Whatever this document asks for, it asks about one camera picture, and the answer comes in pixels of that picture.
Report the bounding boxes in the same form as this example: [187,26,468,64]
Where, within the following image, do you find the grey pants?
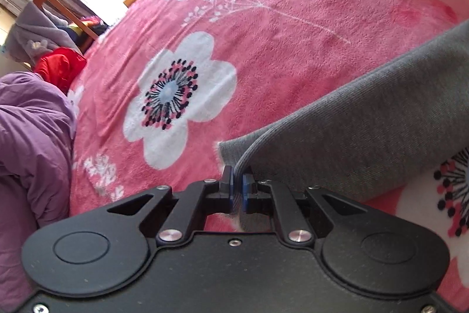
[218,20,469,237]

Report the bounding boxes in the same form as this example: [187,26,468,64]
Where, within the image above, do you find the purple duvet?
[0,71,78,313]

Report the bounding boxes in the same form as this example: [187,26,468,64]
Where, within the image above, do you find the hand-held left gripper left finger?
[106,165,235,248]

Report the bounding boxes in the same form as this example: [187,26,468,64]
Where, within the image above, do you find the red padded jacket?
[33,47,88,96]

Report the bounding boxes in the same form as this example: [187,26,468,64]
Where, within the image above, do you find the wooden chair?
[32,0,111,43]

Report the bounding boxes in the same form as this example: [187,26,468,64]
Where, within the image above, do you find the pink floral blanket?
[68,0,469,303]

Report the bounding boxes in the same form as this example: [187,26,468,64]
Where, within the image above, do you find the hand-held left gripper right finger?
[241,166,369,246]

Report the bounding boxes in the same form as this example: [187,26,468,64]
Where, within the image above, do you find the grey garment on chair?
[5,1,83,65]

